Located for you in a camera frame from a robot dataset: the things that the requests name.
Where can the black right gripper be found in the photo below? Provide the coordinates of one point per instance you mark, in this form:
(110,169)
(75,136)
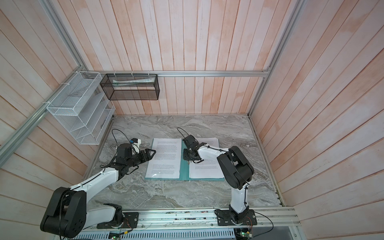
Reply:
(185,156)

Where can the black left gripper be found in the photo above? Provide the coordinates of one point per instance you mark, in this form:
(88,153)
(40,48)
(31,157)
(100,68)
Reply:
(147,154)

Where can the printed paper sheet dense text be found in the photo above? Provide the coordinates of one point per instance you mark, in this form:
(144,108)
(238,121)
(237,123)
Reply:
(166,162)

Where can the green file folder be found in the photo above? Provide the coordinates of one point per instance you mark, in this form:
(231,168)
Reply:
(184,170)

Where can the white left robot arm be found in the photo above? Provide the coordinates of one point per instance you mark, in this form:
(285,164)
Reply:
(67,214)

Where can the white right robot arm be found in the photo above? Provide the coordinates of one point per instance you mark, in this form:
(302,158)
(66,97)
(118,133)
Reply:
(237,171)

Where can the black mesh basket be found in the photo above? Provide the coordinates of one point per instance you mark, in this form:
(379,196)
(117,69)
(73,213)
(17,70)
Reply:
(130,93)

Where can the paper inside black basket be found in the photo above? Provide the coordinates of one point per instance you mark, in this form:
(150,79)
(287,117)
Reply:
(129,82)

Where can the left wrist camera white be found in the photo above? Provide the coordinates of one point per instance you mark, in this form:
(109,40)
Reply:
(135,142)

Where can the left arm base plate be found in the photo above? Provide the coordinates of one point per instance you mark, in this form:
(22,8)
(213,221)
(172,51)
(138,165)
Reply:
(129,221)

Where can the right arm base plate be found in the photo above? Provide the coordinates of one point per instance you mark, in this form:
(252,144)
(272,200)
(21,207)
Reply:
(232,218)

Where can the white wire mesh shelf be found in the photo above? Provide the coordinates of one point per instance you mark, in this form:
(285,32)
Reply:
(83,112)

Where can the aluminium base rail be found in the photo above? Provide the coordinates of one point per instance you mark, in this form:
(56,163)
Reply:
(198,218)

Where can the horizontal aluminium frame bar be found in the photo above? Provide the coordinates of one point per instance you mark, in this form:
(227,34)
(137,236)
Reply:
(221,73)

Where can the left aluminium frame bar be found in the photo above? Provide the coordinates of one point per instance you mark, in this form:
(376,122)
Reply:
(21,134)

